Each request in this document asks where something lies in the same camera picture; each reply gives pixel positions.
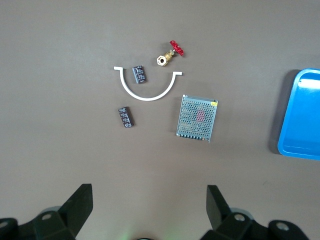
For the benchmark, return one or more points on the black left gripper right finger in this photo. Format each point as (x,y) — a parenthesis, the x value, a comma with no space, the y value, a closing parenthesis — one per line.
(225,220)

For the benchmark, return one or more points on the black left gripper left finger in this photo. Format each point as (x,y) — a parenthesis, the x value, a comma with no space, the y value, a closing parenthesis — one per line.
(70,215)

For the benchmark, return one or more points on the black capacitor block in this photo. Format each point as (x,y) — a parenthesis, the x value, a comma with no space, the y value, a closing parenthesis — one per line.
(139,75)
(125,117)

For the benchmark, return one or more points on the brown table mat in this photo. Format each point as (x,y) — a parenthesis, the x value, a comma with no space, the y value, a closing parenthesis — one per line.
(75,150)

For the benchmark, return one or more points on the metal mesh power supply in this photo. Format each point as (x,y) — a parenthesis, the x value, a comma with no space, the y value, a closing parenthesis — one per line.
(197,117)

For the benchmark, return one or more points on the blue plastic tray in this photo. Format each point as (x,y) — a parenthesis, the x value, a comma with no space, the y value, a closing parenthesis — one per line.
(302,120)

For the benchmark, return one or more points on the white arch bracket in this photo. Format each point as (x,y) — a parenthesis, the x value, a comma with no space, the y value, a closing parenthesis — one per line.
(147,98)

